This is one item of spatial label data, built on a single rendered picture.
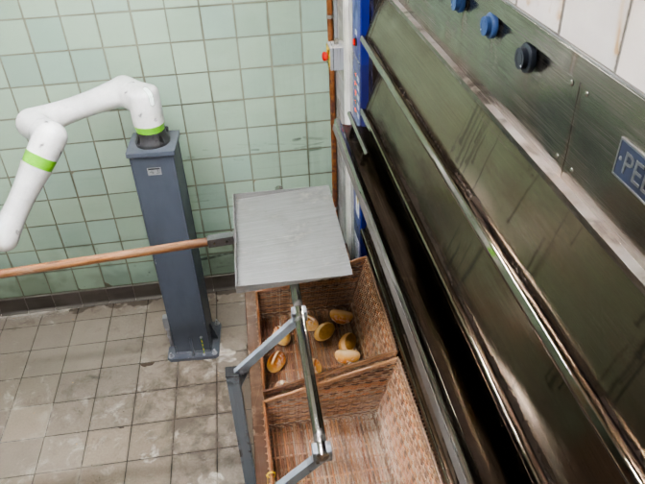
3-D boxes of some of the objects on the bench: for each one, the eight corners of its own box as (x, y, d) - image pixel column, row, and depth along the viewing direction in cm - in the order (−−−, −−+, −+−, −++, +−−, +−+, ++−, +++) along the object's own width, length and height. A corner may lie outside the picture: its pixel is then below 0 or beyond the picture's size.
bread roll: (335, 351, 247) (334, 348, 241) (360, 353, 246) (360, 349, 240) (334, 366, 244) (333, 362, 238) (360, 367, 244) (359, 363, 237)
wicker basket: (397, 407, 226) (400, 352, 210) (446, 560, 181) (455, 505, 165) (263, 427, 221) (256, 373, 205) (279, 590, 176) (272, 537, 160)
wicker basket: (368, 303, 273) (369, 253, 257) (398, 405, 227) (401, 350, 211) (256, 317, 268) (250, 266, 252) (264, 423, 223) (256, 369, 207)
